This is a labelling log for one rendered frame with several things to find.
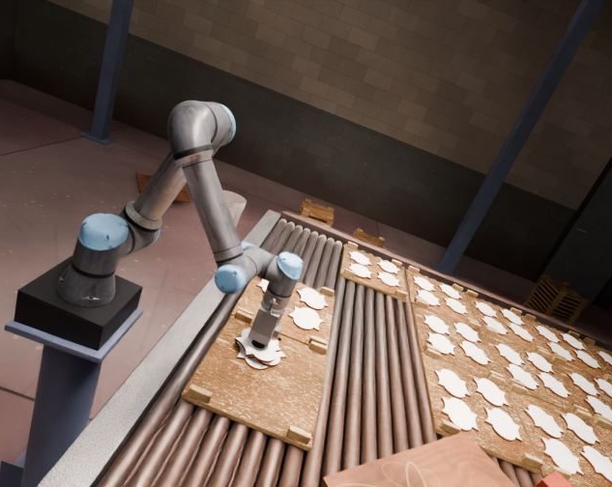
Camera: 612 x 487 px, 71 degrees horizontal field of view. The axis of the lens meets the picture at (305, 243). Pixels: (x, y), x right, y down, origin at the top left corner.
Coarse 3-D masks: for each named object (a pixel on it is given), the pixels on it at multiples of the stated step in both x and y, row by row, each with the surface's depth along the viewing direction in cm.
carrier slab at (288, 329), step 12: (252, 288) 166; (300, 288) 180; (312, 288) 184; (240, 300) 155; (252, 300) 158; (324, 300) 178; (288, 312) 159; (324, 312) 169; (288, 324) 153; (324, 324) 161; (288, 336) 146; (300, 336) 148; (324, 336) 154
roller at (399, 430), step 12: (396, 336) 177; (396, 348) 168; (396, 360) 160; (396, 372) 153; (396, 384) 147; (396, 396) 141; (396, 408) 136; (396, 420) 131; (396, 432) 127; (396, 444) 122
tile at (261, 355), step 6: (246, 330) 134; (246, 336) 132; (240, 342) 129; (246, 342) 129; (270, 342) 133; (246, 348) 127; (252, 348) 128; (258, 348) 129; (264, 348) 130; (270, 348) 131; (276, 348) 132; (246, 354) 124; (252, 354) 126; (258, 354) 126; (264, 354) 127; (270, 354) 128; (276, 354) 129; (264, 360) 125; (270, 360) 126
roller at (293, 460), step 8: (336, 248) 240; (336, 256) 230; (336, 264) 221; (328, 272) 212; (328, 280) 201; (328, 288) 193; (288, 448) 108; (296, 448) 107; (288, 456) 105; (296, 456) 105; (288, 464) 103; (296, 464) 103; (288, 472) 101; (296, 472) 101; (280, 480) 99; (288, 480) 98; (296, 480) 100
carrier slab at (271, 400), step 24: (240, 336) 136; (216, 360) 123; (240, 360) 126; (288, 360) 134; (312, 360) 139; (192, 384) 112; (216, 384) 115; (240, 384) 118; (264, 384) 121; (288, 384) 125; (312, 384) 129; (216, 408) 107; (240, 408) 110; (264, 408) 113; (288, 408) 116; (312, 408) 120; (264, 432) 108; (312, 432) 112
